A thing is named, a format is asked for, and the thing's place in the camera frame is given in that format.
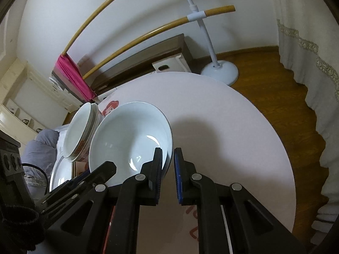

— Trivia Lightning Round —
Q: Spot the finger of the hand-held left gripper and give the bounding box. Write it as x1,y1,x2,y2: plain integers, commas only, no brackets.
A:
40,186,95,215
48,161,117,199

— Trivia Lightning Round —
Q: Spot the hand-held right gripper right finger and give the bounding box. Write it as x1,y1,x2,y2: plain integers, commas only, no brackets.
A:
173,148,292,254

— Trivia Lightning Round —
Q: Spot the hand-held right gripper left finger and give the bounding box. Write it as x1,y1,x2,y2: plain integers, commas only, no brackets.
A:
48,147,163,254

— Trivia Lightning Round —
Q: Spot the grey-banded white plate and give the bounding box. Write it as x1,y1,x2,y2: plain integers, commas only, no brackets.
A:
49,156,75,193

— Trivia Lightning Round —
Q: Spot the plain white deep plate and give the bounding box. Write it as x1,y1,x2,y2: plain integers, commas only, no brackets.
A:
89,101,173,187

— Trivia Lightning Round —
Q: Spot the grey-banded white bowl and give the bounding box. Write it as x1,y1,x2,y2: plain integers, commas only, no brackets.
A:
79,103,100,162
63,102,93,162

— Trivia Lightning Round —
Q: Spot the grey padded cloth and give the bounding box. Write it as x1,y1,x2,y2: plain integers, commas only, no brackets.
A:
21,130,60,176

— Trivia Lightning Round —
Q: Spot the cream shelf cabinet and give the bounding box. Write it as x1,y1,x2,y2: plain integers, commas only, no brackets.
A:
0,58,70,144

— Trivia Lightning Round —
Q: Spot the pink towel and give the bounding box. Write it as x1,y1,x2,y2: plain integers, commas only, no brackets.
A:
55,54,96,102

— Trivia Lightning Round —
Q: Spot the white round fan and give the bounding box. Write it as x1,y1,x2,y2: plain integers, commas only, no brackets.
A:
48,77,64,91

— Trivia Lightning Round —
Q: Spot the brown-topped white low cabinet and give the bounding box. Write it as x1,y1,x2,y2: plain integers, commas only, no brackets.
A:
90,33,194,97

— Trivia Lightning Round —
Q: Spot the white floor lamp stand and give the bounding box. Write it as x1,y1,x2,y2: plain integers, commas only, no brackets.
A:
176,0,239,86

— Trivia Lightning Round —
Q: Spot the white curtain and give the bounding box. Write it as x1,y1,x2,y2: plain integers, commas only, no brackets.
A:
275,0,339,244

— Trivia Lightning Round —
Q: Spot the black cable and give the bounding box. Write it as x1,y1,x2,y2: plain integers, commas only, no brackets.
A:
21,163,50,189

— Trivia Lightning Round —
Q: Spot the short wooden barre rail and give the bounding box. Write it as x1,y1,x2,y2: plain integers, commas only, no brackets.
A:
83,5,236,80

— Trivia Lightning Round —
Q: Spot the long wooden barre rail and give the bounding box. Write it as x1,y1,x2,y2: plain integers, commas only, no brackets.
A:
63,0,149,55

